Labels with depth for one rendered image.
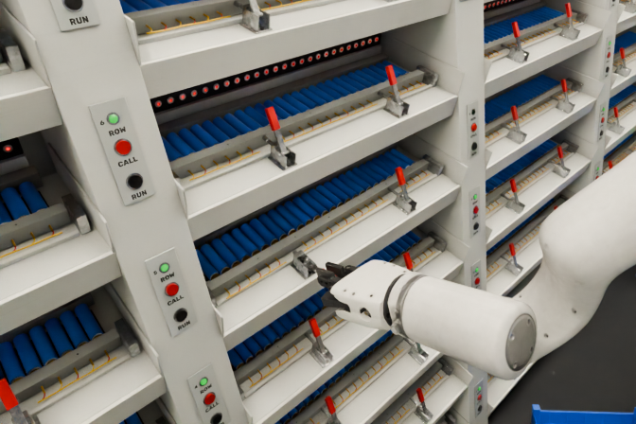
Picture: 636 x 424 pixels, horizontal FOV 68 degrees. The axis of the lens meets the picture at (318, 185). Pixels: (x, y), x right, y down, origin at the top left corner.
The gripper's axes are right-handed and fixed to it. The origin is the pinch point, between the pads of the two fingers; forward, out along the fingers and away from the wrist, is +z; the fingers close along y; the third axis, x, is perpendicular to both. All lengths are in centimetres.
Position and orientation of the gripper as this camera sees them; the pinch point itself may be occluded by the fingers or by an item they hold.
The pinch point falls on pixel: (331, 275)
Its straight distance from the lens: 75.8
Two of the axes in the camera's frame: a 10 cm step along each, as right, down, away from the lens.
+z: -6.1, -0.7, 7.9
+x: -2.5, -9.3, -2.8
